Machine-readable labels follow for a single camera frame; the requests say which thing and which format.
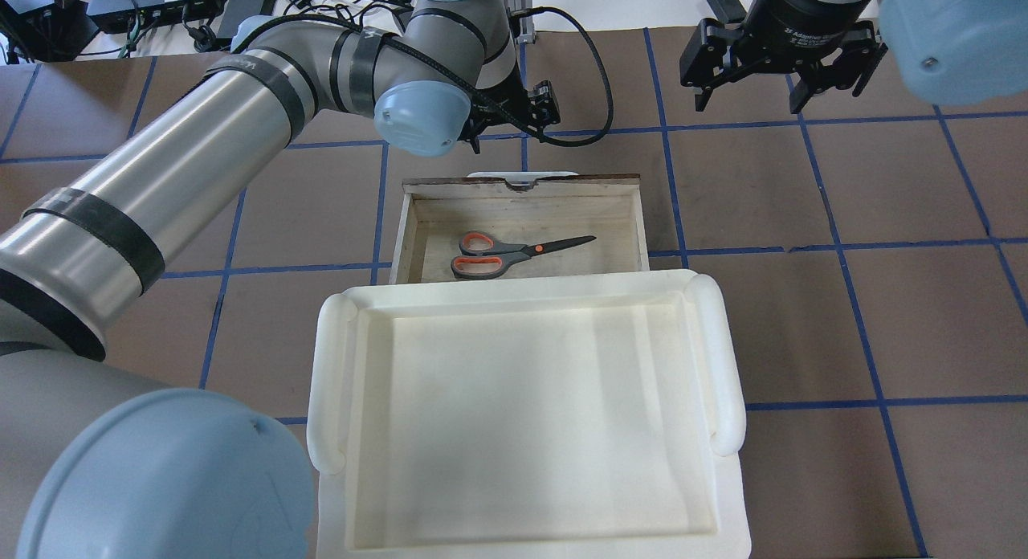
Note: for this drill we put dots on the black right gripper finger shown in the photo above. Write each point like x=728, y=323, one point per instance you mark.
x=708, y=61
x=860, y=52

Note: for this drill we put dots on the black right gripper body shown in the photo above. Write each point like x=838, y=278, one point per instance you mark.
x=795, y=17

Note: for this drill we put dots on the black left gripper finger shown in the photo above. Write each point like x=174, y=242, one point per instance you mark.
x=544, y=108

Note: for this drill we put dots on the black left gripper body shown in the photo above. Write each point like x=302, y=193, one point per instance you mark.
x=540, y=103

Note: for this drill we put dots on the wooden drawer with white handle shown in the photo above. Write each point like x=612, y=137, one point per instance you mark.
x=522, y=208

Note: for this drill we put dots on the grey orange scissors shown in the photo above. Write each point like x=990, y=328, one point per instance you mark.
x=483, y=257

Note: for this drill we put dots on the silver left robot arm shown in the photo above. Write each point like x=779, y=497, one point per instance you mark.
x=98, y=462

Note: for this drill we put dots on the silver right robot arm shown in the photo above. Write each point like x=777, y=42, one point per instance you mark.
x=949, y=52

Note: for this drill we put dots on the black power adapter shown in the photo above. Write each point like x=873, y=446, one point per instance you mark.
x=728, y=11

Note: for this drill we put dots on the black power brick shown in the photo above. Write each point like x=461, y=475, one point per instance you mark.
x=236, y=11

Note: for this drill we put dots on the white plastic tray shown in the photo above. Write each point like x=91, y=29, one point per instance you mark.
x=588, y=416

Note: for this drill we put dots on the aluminium frame post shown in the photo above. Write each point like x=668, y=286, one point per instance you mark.
x=522, y=28

